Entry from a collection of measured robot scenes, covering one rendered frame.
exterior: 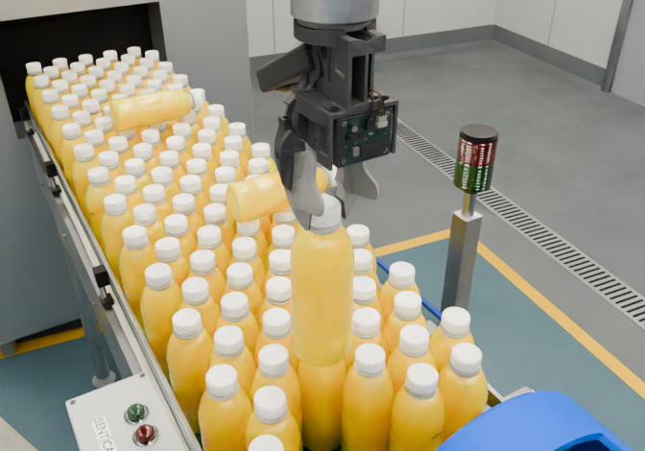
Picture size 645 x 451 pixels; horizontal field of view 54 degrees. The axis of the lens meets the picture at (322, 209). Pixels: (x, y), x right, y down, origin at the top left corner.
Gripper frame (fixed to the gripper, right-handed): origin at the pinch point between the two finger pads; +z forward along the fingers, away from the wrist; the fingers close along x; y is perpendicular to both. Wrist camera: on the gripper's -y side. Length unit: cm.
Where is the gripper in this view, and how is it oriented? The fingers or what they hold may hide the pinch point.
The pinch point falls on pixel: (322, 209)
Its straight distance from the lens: 65.6
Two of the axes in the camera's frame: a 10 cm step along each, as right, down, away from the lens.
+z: 0.0, 8.6, 5.2
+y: 5.1, 4.5, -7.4
